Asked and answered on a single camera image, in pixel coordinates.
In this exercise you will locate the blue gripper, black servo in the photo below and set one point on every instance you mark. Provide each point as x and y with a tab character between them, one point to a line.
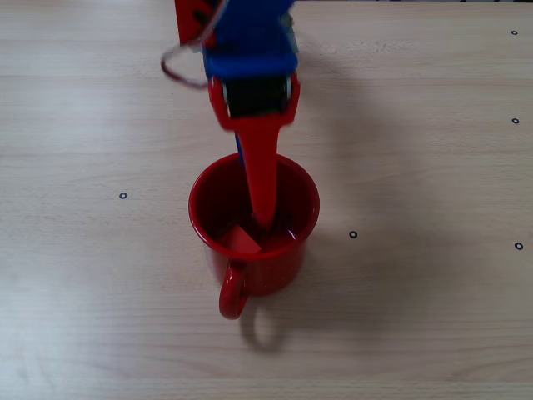
255	98

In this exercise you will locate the small red block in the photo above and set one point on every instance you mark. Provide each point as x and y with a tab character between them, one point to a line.
241	242

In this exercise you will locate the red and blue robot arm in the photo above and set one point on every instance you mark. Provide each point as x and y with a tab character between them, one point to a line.
189	21

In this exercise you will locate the red enamel mug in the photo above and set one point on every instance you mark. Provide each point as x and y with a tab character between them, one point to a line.
258	271

